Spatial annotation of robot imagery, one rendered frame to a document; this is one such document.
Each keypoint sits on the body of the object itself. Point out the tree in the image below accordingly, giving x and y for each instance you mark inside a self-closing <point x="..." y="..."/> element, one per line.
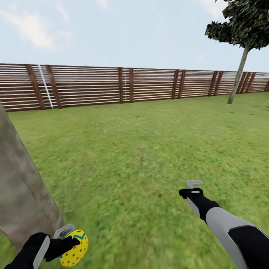
<point x="248" y="27"/>
<point x="26" y="205"/>

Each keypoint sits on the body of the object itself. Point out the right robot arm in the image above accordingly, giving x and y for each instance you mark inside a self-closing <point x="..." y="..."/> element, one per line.
<point x="246" y="244"/>

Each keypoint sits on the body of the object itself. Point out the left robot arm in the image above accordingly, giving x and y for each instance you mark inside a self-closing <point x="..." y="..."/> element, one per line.
<point x="40" y="246"/>

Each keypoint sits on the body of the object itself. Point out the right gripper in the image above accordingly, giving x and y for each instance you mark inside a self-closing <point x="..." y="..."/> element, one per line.
<point x="184" y="192"/>

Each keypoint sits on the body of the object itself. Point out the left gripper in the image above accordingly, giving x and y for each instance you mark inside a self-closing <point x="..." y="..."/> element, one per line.
<point x="63" y="246"/>

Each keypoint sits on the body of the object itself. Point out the easter egg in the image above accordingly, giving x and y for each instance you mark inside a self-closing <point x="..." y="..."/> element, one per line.
<point x="73" y="256"/>

